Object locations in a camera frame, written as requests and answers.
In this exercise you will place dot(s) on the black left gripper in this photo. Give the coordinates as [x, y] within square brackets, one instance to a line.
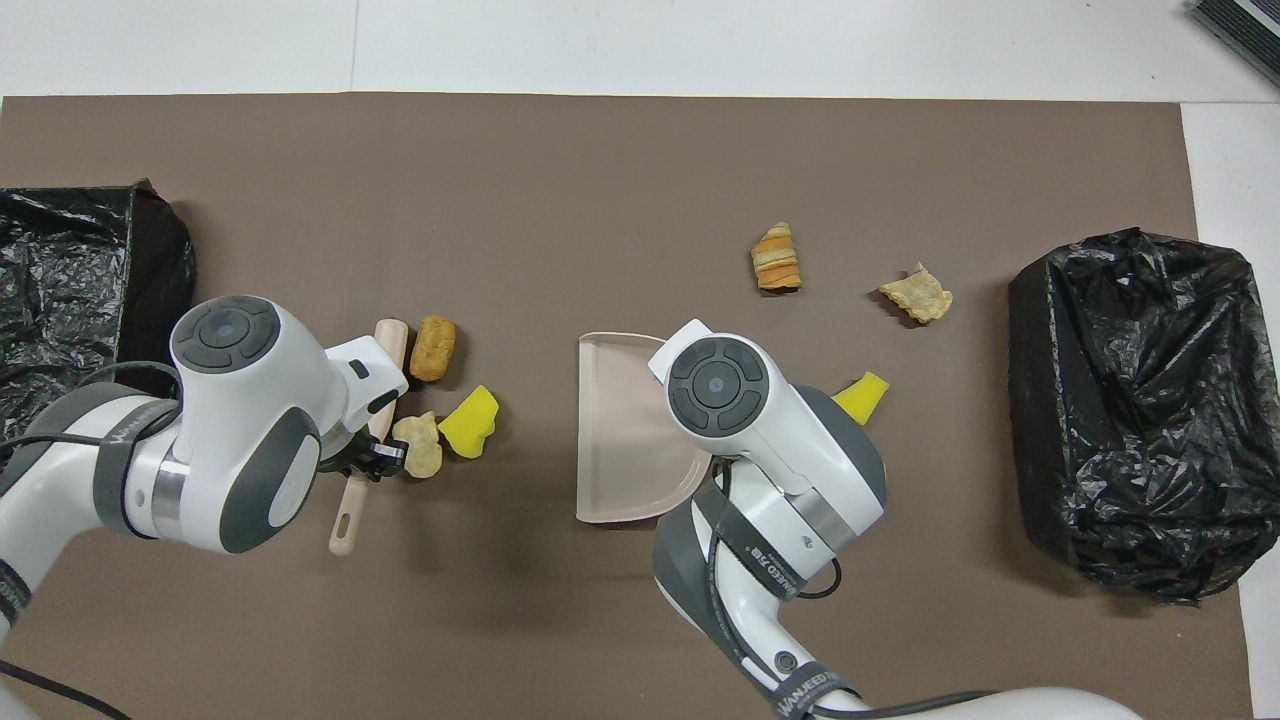
[350, 462]

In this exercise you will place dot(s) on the pale beige crust piece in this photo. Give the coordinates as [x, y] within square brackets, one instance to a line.
[420, 445]

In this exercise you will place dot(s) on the beige hand brush black bristles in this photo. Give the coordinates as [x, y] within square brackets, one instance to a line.
[345, 525]

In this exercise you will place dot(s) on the chunky yellow sponge piece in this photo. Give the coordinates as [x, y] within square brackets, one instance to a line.
[470, 425]

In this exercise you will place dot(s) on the brown bread roll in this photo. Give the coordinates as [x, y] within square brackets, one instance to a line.
[432, 348]

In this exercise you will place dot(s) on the beige plastic dustpan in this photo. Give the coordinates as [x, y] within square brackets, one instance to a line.
[620, 440]

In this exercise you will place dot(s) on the orange striped croissant piece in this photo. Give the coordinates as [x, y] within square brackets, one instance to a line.
[777, 258]

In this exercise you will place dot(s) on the wedge yellow sponge piece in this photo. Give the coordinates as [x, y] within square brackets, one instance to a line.
[865, 395]

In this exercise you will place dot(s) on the pale flaky pastry piece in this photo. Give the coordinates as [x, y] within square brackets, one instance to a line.
[918, 295]

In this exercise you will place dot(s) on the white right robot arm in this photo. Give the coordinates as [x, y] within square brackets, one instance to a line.
[760, 430]

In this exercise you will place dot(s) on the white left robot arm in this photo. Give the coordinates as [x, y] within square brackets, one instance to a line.
[230, 420]

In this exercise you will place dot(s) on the bin lined with black bag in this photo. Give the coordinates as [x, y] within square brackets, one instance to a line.
[60, 270]
[1150, 400]

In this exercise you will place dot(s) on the brown table mat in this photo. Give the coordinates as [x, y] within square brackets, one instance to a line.
[600, 180]

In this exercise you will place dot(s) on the grey ribbed device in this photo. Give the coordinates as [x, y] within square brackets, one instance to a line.
[1245, 30]

